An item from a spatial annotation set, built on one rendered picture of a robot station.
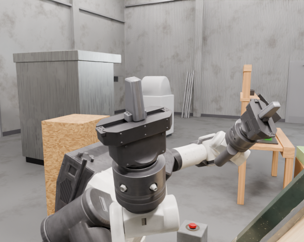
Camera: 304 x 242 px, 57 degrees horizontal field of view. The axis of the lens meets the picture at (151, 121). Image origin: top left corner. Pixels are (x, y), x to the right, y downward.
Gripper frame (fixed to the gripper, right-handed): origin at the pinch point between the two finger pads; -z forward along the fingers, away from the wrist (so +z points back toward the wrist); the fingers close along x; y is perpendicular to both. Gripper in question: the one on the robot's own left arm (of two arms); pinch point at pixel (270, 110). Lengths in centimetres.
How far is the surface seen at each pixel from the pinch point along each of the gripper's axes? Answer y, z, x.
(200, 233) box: -6, 74, 19
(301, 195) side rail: -37, 38, 15
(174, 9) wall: -391, 616, -895
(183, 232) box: 1, 77, 18
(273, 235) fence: -13.8, 34.4, 28.3
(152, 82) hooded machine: -172, 482, -403
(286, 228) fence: -16.4, 30.0, 27.0
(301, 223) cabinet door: -16.9, 23.7, 26.9
